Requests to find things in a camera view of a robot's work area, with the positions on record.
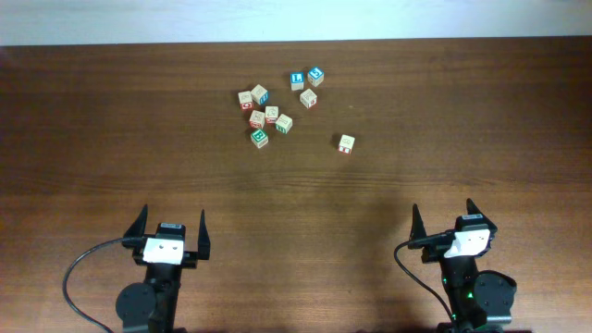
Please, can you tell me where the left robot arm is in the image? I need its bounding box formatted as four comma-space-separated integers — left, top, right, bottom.
116, 206, 211, 333

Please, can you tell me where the block with red side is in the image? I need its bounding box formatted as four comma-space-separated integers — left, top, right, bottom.
300, 89, 318, 109

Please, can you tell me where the red bottom butterfly block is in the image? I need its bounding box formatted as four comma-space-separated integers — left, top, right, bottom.
249, 110, 265, 129

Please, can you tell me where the blue letter L block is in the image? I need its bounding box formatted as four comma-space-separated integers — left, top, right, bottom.
290, 72, 305, 91

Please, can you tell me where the green B block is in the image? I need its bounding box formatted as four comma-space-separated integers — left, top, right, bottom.
251, 129, 269, 149

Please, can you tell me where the green sided letter block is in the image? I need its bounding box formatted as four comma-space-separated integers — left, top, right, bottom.
275, 114, 293, 134

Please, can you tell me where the block with blue side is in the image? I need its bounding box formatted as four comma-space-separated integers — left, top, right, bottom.
251, 84, 269, 105

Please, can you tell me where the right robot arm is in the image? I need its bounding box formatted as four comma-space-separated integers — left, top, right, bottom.
408, 199, 517, 333

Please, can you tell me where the small red edged block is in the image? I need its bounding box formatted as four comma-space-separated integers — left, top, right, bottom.
265, 105, 279, 124

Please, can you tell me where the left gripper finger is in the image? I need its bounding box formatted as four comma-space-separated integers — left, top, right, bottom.
122, 204, 148, 248
197, 210, 211, 260

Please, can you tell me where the red C block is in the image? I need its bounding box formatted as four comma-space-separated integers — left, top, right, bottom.
238, 91, 253, 111

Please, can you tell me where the blue number 5 block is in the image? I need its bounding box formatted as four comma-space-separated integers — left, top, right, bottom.
307, 67, 325, 87

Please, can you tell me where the red sided number block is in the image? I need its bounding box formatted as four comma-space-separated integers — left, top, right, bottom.
338, 134, 355, 154

